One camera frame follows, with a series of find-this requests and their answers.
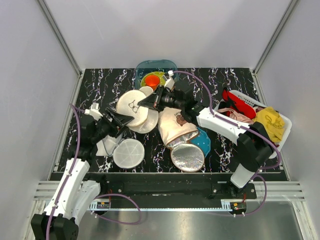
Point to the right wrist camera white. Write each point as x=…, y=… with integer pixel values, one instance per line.
x=169, y=80

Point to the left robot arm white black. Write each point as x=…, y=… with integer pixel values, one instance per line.
x=61, y=218

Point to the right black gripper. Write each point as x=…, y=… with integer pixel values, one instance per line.
x=154, y=100

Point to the blue dotted plate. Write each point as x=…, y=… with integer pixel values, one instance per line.
x=202, y=141

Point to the cream capybara insulated lunch bag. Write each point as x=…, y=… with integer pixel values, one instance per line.
x=175, y=133

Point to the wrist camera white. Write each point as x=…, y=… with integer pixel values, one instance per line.
x=169, y=80
x=94, y=111

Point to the cream yellow-handled mug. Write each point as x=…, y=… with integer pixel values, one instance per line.
x=147, y=90

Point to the pink bra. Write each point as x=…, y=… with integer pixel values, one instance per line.
x=233, y=114

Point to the red garment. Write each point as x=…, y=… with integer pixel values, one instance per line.
x=231, y=101

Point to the orange cup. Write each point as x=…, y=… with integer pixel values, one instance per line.
x=152, y=81

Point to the white open mesh laundry bag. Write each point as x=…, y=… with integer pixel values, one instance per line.
x=127, y=153

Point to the yellow garment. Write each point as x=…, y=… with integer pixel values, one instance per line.
x=272, y=122

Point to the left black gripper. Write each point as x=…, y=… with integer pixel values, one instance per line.
x=117, y=122

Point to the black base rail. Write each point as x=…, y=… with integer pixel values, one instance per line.
x=174, y=190

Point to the green dotted plate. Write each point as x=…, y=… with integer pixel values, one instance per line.
x=156, y=73

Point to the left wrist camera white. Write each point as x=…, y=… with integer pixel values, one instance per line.
x=94, y=111

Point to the beige mesh bra laundry bag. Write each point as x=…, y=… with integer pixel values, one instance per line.
x=144, y=119

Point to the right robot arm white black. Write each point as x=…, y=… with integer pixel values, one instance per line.
x=254, y=146

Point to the teal transparent plastic bin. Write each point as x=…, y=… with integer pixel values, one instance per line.
x=149, y=66

